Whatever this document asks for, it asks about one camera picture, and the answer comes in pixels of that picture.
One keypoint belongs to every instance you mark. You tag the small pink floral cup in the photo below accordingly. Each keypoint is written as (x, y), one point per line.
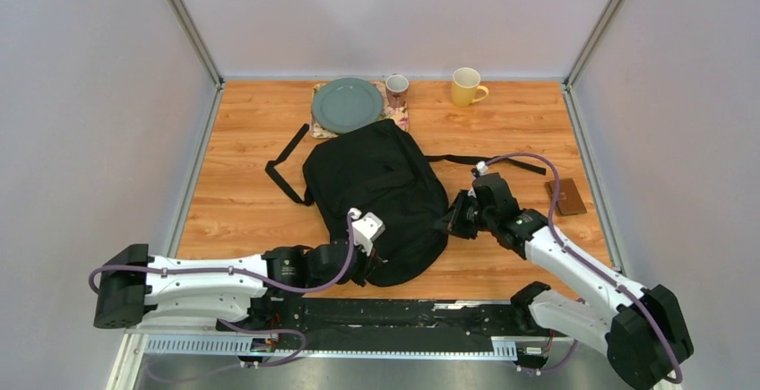
(396, 88)

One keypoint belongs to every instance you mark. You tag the brown leather wallet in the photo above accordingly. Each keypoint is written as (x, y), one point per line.
(569, 201)

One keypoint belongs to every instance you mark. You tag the yellow ceramic mug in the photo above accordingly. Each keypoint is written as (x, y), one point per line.
(467, 88)

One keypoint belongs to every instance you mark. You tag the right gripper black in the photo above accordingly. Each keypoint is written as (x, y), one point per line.
(453, 215)

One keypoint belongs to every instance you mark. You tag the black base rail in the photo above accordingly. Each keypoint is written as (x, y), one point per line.
(396, 325)

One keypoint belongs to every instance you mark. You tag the floral placemat tray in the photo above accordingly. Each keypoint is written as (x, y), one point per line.
(400, 116)

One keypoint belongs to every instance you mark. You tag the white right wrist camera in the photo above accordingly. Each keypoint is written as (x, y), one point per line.
(480, 169)

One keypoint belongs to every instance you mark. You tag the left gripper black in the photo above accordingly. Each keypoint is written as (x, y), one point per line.
(360, 278)

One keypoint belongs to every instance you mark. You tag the black student backpack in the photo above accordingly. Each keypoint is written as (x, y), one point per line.
(377, 168)

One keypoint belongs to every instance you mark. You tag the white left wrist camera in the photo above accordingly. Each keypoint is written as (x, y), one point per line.
(365, 229)

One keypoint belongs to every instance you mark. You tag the grey-green ceramic plate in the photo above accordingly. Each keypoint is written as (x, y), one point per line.
(347, 104)

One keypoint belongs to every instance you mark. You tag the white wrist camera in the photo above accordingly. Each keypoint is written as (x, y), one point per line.
(365, 229)
(480, 169)

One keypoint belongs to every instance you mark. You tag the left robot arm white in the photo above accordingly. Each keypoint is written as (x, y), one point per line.
(134, 287)

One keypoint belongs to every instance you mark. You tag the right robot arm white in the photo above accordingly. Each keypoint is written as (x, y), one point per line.
(641, 331)

